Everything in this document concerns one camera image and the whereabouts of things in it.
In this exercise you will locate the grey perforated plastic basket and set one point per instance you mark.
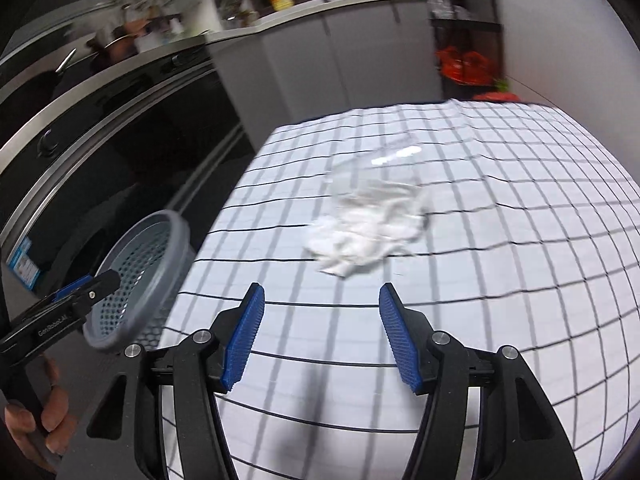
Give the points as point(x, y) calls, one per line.
point(172, 260)

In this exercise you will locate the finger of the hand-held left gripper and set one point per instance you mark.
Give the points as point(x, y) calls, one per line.
point(72, 289)
point(100, 287)

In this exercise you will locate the person's left hand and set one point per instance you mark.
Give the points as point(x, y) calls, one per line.
point(55, 410)

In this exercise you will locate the white tissue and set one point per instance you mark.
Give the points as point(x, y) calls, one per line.
point(360, 235)

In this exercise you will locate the white black-grid tablecloth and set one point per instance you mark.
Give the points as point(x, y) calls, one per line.
point(500, 260)

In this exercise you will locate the clear plastic cup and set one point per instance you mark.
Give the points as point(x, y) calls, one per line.
point(380, 170)

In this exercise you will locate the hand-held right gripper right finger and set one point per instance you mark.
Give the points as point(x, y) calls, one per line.
point(400, 340)

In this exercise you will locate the grey kitchen cabinets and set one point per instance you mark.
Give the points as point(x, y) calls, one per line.
point(350, 55)

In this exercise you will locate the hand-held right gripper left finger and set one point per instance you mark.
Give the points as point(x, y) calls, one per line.
point(242, 340)

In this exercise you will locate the red plant pot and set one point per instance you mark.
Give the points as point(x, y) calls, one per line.
point(495, 95)

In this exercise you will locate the copper cooking pot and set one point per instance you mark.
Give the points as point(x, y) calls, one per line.
point(120, 40)

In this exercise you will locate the white plastic bag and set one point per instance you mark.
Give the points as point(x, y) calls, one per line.
point(445, 4)

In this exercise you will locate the red plastic bag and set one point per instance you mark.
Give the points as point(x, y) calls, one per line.
point(449, 65)
point(479, 70)

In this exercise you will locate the pale kitchen counter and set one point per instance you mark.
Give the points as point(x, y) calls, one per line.
point(300, 12)

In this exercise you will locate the black built-in oven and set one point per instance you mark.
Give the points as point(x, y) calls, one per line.
point(125, 150)

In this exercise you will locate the black metal shelf rack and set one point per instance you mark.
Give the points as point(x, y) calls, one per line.
point(482, 25)

